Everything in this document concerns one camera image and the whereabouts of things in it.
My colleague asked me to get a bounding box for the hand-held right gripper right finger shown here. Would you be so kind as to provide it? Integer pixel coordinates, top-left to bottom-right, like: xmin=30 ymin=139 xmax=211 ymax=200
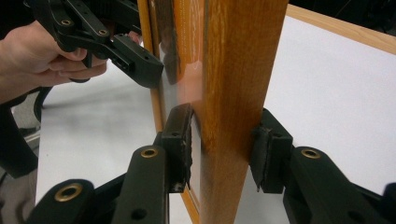
xmin=247 ymin=107 xmax=390 ymax=224

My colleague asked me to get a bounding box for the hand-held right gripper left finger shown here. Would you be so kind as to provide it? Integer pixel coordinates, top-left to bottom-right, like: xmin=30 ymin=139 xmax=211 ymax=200
xmin=111 ymin=103 xmax=195 ymax=224

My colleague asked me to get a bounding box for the wooden picture frame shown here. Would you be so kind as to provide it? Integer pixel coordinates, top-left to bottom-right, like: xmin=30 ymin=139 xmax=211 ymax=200
xmin=136 ymin=0 xmax=290 ymax=224

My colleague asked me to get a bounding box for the dark blurred object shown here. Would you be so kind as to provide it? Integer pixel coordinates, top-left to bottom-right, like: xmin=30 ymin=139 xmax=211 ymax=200
xmin=0 ymin=90 xmax=39 ymax=179

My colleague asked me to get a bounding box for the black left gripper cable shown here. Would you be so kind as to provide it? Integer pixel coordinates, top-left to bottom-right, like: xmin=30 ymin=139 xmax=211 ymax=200
xmin=32 ymin=86 xmax=54 ymax=123

